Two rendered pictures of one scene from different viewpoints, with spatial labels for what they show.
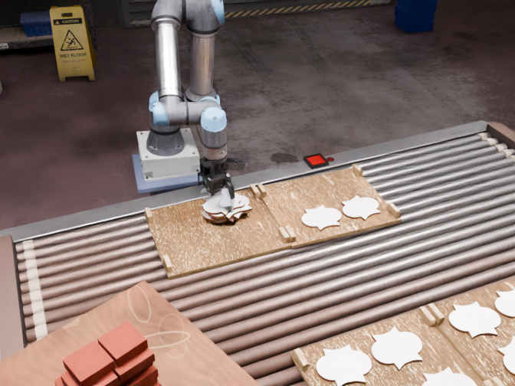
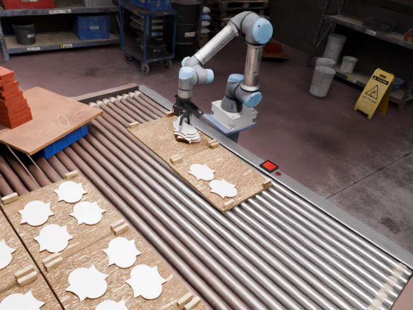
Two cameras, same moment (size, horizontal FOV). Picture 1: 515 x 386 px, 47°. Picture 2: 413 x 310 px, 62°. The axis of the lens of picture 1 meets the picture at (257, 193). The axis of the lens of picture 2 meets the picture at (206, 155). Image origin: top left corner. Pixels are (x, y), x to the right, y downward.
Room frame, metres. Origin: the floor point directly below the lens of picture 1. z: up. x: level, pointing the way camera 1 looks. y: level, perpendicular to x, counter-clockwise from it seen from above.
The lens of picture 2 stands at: (1.01, -1.46, 2.00)
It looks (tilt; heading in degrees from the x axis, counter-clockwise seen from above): 35 degrees down; 64
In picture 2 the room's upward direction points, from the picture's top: 8 degrees clockwise
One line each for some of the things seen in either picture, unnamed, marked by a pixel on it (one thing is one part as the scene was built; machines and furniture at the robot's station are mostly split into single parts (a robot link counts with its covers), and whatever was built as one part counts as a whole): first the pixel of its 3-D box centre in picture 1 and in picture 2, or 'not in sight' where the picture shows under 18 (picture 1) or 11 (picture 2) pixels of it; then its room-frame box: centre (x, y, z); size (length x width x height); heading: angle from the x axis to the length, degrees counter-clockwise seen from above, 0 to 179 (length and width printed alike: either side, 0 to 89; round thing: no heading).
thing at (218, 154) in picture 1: (215, 149); (184, 92); (1.59, 0.13, 1.21); 0.08 x 0.08 x 0.05
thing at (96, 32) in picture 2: not in sight; (90, 24); (1.51, 4.55, 0.32); 0.50 x 0.41 x 0.37; 11
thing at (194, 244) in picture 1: (214, 229); (172, 136); (1.54, 0.14, 0.93); 0.41 x 0.35 x 0.02; 111
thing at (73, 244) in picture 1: (290, 193); (229, 162); (1.80, -0.12, 0.90); 1.95 x 0.05 x 0.05; 113
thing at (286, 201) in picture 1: (326, 204); (220, 174); (1.69, -0.25, 0.93); 0.41 x 0.35 x 0.02; 110
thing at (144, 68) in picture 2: not in sight; (145, 34); (2.19, 3.59, 0.46); 0.79 x 0.62 x 0.91; 105
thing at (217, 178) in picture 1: (214, 171); (182, 105); (1.59, 0.14, 1.13); 0.09 x 0.08 x 0.12; 132
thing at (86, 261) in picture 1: (301, 207); (216, 168); (1.71, -0.16, 0.90); 1.95 x 0.05 x 0.05; 113
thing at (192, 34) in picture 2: not in sight; (180, 29); (2.84, 3.93, 0.44); 0.59 x 0.59 x 0.88
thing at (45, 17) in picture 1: (43, 23); (386, 82); (5.58, 2.07, 0.22); 0.40 x 0.31 x 0.16; 105
